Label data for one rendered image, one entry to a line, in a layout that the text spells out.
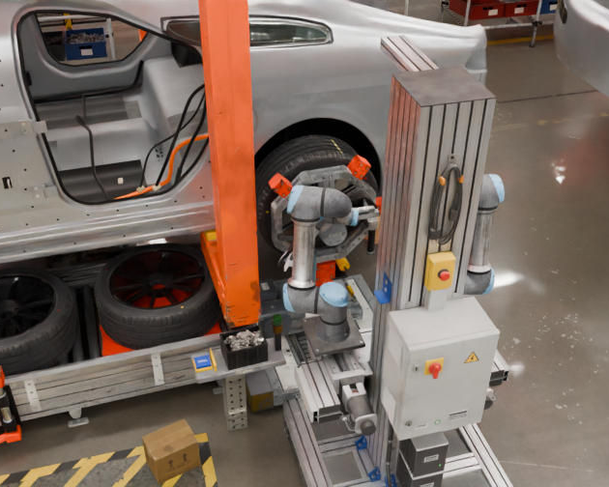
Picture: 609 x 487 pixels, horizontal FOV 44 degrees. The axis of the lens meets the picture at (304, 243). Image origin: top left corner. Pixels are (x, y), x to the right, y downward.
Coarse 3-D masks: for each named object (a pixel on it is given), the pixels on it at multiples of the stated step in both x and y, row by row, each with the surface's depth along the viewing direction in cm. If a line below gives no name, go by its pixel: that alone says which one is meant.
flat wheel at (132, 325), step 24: (120, 264) 412; (144, 264) 415; (168, 264) 427; (192, 264) 418; (96, 288) 395; (120, 288) 399; (144, 288) 399; (168, 288) 401; (192, 288) 399; (120, 312) 380; (144, 312) 380; (168, 312) 380; (192, 312) 385; (216, 312) 403; (120, 336) 388; (144, 336) 383; (168, 336) 385; (192, 336) 393
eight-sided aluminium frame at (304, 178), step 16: (304, 176) 369; (320, 176) 370; (336, 176) 373; (352, 176) 376; (368, 192) 384; (272, 208) 377; (272, 224) 384; (272, 240) 390; (352, 240) 401; (320, 256) 399; (336, 256) 404
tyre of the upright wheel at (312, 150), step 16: (288, 144) 386; (304, 144) 384; (320, 144) 383; (336, 144) 388; (272, 160) 384; (288, 160) 377; (304, 160) 373; (320, 160) 375; (336, 160) 378; (256, 176) 391; (272, 176) 377; (288, 176) 374; (368, 176) 389; (256, 192) 386; (272, 192) 377; (256, 208) 387
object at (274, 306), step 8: (264, 280) 413; (272, 280) 413; (264, 288) 408; (272, 288) 408; (264, 296) 406; (272, 296) 407; (264, 304) 400; (272, 304) 401; (280, 304) 401; (264, 312) 395; (272, 312) 396; (280, 312) 396; (288, 312) 397; (264, 320) 394; (272, 320) 394; (288, 320) 400; (264, 328) 396; (272, 328) 398; (288, 328) 403; (272, 336) 401
